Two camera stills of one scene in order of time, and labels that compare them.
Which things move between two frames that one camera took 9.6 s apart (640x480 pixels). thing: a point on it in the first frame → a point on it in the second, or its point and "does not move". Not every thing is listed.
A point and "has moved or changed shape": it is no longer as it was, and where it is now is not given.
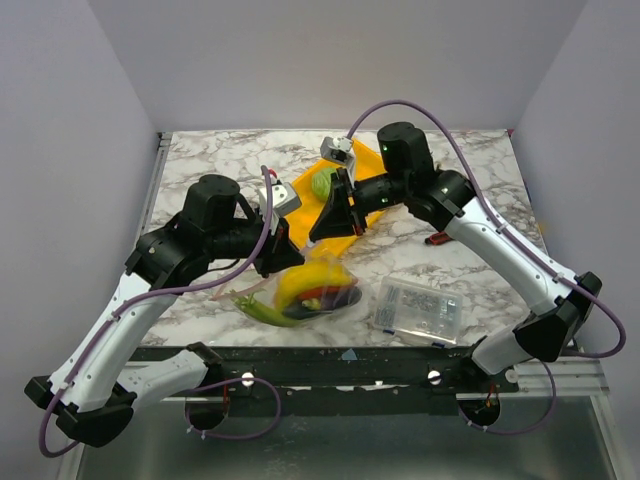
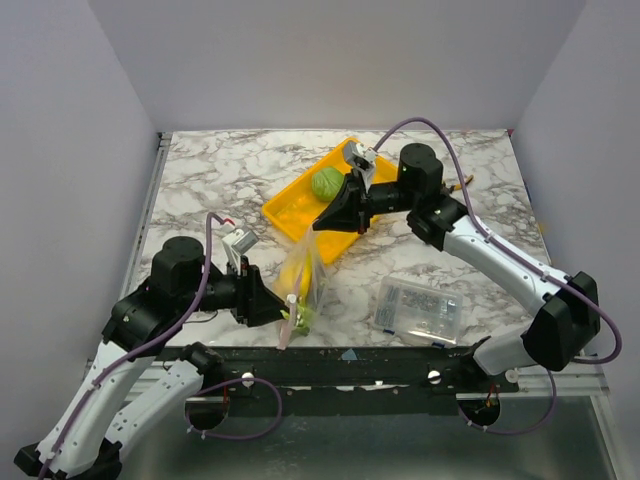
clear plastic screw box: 418,312 does not move
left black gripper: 281,254 → 256,304
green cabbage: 321,181 does not move
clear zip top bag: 314,284 has moved or changed shape
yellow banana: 296,279 has moved or changed shape
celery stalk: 262,313 has moved or changed shape
